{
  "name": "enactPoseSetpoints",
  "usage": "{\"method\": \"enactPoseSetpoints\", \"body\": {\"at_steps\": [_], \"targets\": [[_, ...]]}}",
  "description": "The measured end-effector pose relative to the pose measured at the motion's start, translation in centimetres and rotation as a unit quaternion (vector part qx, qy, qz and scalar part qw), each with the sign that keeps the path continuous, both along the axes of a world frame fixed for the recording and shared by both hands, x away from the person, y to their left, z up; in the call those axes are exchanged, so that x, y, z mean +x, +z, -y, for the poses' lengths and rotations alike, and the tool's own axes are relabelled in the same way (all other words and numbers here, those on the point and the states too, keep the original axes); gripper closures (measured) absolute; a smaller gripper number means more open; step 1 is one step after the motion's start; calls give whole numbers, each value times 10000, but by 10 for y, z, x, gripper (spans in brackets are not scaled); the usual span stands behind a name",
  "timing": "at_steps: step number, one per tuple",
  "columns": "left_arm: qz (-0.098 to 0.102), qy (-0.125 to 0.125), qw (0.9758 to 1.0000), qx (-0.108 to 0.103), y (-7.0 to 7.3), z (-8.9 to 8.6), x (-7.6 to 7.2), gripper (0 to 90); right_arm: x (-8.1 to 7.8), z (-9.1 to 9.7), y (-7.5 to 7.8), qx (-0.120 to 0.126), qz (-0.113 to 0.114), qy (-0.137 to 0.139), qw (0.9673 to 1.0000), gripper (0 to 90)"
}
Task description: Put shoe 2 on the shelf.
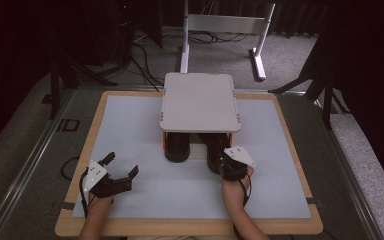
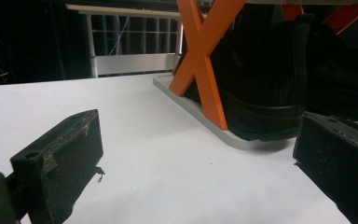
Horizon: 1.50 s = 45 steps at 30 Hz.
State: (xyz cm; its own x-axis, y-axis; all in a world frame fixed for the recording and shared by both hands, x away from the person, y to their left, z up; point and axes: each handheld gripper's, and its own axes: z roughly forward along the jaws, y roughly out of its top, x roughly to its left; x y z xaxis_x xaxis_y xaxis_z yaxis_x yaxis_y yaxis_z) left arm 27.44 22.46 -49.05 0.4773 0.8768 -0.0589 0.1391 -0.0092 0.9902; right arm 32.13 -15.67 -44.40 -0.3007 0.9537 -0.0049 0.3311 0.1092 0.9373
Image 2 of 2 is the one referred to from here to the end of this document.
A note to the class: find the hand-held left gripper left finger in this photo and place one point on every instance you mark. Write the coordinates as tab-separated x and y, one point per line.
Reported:
71	155

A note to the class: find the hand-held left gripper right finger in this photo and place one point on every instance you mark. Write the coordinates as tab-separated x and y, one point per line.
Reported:
335	165

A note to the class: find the black knit shoe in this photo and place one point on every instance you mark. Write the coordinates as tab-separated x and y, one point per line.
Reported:
338	77
261	77

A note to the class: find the orange and grey shoe rack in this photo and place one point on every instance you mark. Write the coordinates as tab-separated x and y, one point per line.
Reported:
202	40

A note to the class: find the dark curtain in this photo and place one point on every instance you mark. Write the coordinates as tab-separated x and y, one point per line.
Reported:
74	40

